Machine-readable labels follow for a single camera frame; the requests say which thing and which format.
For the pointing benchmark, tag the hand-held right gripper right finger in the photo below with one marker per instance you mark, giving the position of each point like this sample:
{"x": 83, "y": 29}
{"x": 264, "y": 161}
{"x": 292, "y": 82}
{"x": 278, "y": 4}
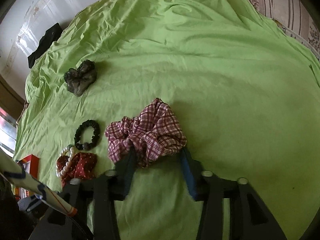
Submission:
{"x": 187, "y": 175}

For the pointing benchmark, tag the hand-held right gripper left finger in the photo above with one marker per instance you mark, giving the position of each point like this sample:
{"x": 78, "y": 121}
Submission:
{"x": 127, "y": 166}

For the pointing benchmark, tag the red plaid scrunchie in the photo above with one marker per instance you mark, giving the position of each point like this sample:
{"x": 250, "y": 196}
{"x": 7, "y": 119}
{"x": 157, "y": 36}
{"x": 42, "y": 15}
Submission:
{"x": 155, "y": 127}

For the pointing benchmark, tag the red polka dot scrunchie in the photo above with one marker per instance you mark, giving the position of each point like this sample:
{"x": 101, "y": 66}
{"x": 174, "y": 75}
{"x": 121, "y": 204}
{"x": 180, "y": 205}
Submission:
{"x": 85, "y": 165}

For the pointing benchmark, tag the red box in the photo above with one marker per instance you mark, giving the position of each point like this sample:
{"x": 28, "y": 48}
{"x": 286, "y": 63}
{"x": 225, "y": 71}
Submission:
{"x": 32, "y": 158}

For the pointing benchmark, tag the dark green scrunchie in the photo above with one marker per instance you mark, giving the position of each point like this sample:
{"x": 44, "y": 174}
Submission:
{"x": 80, "y": 78}

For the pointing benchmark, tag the green bedsheet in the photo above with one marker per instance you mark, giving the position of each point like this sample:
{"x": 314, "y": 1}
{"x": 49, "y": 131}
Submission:
{"x": 200, "y": 67}

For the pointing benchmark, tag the white taped rod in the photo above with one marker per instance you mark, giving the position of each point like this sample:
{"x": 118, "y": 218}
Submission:
{"x": 15, "y": 170}

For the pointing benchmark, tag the black cloth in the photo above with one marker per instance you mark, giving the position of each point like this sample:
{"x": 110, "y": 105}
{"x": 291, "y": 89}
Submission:
{"x": 47, "y": 40}

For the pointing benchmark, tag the striped floral cover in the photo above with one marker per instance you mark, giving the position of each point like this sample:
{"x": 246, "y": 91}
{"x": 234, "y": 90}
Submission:
{"x": 287, "y": 5}

